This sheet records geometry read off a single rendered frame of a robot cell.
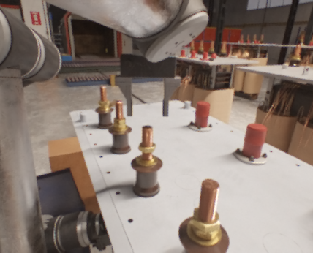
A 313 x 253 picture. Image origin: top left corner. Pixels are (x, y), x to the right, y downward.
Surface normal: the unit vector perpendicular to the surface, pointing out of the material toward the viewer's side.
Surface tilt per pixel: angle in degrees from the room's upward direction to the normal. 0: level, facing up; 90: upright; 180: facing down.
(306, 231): 0
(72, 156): 90
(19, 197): 78
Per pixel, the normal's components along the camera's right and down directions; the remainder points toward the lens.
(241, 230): 0.03, -0.92
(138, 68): 0.06, 0.38
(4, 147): 0.52, 0.11
